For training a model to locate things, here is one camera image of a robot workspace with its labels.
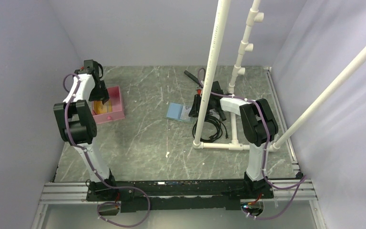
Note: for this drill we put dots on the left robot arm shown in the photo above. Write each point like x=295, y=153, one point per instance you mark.
x=77, y=125

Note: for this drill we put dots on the silver grey credit card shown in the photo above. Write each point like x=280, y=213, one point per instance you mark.
x=185, y=114

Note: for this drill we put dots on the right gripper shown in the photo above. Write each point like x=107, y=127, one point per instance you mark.
x=195, y=111

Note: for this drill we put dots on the pink plastic bin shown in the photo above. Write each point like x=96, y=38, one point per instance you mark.
x=117, y=107

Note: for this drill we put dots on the black foam tube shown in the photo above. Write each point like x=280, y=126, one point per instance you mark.
x=193, y=78

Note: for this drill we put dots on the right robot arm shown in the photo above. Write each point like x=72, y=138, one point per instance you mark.
x=260, y=128

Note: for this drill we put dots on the green card holder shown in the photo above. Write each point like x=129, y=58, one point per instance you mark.
x=174, y=112

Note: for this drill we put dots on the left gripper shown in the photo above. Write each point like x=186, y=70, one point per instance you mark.
x=102, y=95

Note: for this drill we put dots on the stack of credit cards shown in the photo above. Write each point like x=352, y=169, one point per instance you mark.
x=102, y=108

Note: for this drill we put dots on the white PVC pipe frame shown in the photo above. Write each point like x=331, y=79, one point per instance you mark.
x=255, y=16

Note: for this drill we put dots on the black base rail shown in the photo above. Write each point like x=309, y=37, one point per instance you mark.
x=134, y=196

